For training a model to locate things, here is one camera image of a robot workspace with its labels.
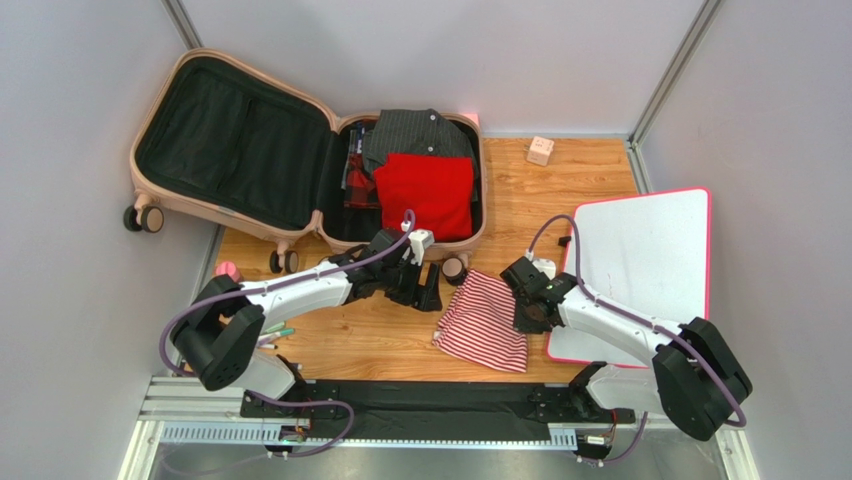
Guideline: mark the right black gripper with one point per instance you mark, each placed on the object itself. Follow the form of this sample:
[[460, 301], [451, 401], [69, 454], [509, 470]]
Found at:
[[527, 306]]

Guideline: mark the red black plaid shirt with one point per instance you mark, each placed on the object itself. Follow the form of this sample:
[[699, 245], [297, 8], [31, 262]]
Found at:
[[360, 191]]

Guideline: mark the red white striped cloth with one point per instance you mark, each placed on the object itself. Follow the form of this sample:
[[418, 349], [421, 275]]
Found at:
[[478, 326]]

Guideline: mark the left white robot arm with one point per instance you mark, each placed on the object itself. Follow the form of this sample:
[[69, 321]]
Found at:
[[219, 333]]

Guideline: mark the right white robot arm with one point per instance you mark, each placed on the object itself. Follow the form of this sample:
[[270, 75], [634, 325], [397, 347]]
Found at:
[[688, 373]]

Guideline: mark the green marker pens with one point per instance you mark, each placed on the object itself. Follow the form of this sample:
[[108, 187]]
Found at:
[[268, 338]]

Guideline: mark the pink suitcase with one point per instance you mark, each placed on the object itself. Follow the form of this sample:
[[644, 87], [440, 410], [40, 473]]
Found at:
[[230, 144]]

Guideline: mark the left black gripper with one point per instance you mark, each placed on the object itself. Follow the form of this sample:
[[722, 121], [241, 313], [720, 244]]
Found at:
[[423, 297]]

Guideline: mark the dark pinstripe shirt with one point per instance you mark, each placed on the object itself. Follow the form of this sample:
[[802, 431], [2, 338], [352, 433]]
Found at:
[[417, 132]]

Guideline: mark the white board pink edge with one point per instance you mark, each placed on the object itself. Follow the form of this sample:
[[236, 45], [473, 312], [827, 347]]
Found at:
[[650, 253]]

